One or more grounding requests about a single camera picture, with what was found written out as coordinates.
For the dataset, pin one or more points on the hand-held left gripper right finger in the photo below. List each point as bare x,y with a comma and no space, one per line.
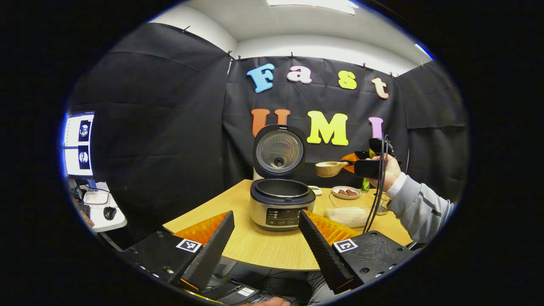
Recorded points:
323,255

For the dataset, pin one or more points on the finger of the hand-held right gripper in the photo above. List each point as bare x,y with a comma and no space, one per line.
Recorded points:
350,158

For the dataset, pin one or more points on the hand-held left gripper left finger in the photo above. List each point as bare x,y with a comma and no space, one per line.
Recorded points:
210,255

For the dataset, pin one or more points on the wooden spoon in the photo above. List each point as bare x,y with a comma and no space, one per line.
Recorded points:
327,169

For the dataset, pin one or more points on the black and silver rice cooker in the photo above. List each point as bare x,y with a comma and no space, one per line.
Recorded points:
278,212

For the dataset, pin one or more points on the green drink bottle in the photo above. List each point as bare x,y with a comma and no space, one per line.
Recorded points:
365,185

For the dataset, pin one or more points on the person's grey trouser leg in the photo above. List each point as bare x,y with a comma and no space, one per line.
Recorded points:
316,289

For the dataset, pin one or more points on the white round plate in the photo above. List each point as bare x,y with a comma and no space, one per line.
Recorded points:
345,196

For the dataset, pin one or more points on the white divided bean dish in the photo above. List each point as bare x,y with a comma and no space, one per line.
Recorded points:
315,190

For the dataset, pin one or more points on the black computer mouse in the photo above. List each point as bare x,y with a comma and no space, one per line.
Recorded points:
110,213

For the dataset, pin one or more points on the white side desk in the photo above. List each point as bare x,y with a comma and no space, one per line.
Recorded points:
100,223

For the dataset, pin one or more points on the black backdrop cloth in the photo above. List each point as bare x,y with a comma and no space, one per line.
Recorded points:
170,136

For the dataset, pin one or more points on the white box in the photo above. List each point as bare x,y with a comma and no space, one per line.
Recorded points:
96,198

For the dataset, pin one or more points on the large ceiling light panel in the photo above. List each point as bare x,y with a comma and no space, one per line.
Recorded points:
314,4

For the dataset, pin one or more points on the computer monitor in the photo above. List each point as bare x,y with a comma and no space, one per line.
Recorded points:
78,144

